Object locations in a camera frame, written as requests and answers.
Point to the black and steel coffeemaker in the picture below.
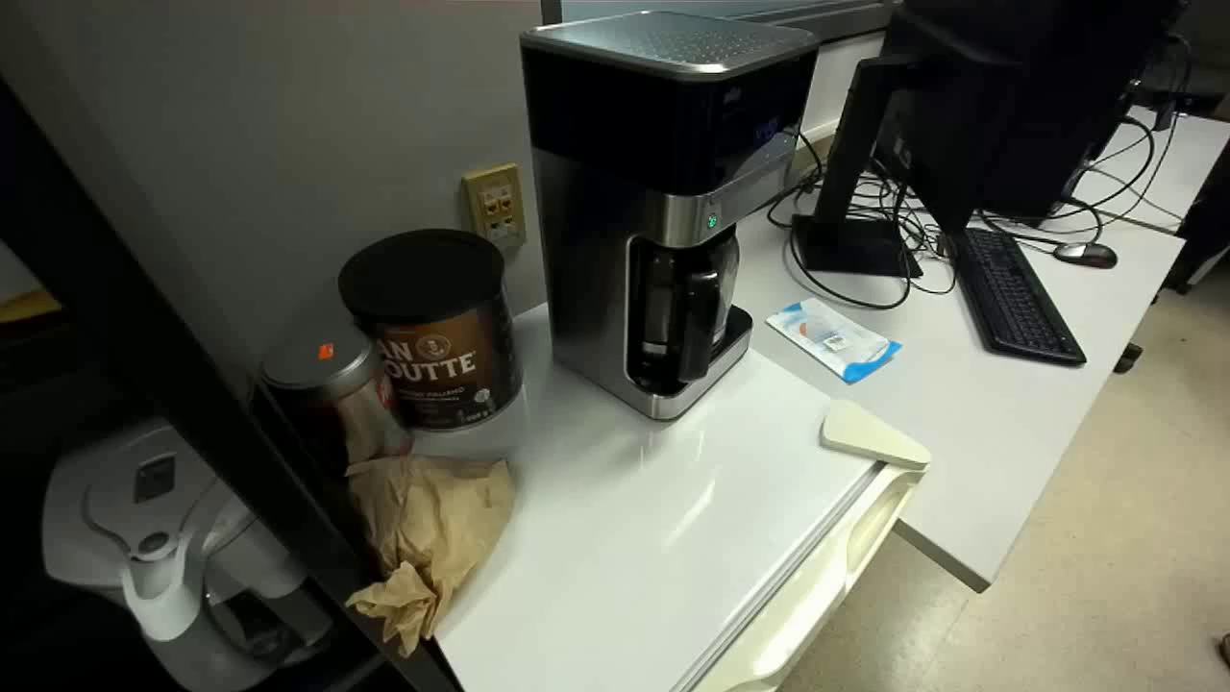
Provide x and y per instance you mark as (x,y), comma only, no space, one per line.
(655,134)

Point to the brown coffee can black lid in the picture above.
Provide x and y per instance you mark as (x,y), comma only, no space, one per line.
(432,306)

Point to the white mini fridge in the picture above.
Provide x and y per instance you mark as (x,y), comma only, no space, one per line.
(695,555)

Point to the blue white wipes packet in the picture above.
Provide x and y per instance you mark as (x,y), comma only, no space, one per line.
(840,342)

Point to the black monitor stand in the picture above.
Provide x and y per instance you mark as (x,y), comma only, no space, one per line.
(832,238)

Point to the beige corner pad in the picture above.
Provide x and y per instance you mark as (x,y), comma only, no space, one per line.
(860,432)

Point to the crumpled brown paper bag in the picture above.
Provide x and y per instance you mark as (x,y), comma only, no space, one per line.
(432,523)

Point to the glass jar with metal lid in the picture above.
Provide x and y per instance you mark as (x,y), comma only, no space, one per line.
(335,392)

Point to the black computer keyboard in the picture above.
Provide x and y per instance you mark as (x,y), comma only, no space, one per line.
(1009,301)

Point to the black computer monitor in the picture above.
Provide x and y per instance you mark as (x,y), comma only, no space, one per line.
(1009,96)

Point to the black computer mouse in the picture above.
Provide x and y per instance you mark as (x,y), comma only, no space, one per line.
(1091,256)

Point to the white single-serve coffee machine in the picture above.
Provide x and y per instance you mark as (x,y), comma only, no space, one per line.
(145,521)

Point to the beige wall outlet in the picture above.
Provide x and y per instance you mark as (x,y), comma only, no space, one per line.
(496,204)

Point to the black shelf frame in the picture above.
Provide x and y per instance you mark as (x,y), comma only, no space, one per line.
(57,228)

